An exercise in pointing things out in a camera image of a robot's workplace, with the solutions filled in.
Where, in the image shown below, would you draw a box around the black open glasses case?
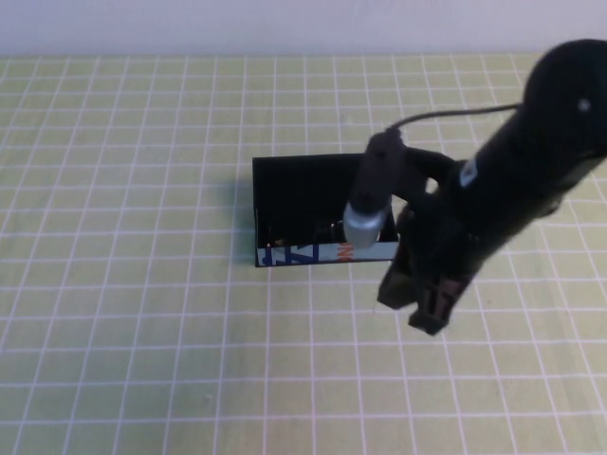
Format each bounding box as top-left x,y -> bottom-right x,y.
250,154 -> 400,269

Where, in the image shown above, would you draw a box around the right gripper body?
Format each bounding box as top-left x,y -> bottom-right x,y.
393,158 -> 518,285

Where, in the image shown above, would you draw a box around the thin black camera cable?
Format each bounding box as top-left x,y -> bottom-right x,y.
386,103 -> 523,138

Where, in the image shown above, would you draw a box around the dark glasses with pink rim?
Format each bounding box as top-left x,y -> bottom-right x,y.
266,217 -> 350,248

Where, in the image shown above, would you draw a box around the green checkered tablecloth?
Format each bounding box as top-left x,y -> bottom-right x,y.
0,52 -> 607,455

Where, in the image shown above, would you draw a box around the black camera with silver tip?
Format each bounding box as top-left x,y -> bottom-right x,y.
341,132 -> 409,250

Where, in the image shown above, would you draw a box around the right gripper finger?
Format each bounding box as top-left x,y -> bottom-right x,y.
410,283 -> 469,337
378,264 -> 421,314

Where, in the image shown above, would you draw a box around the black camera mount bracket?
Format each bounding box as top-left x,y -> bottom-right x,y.
395,146 -> 459,205

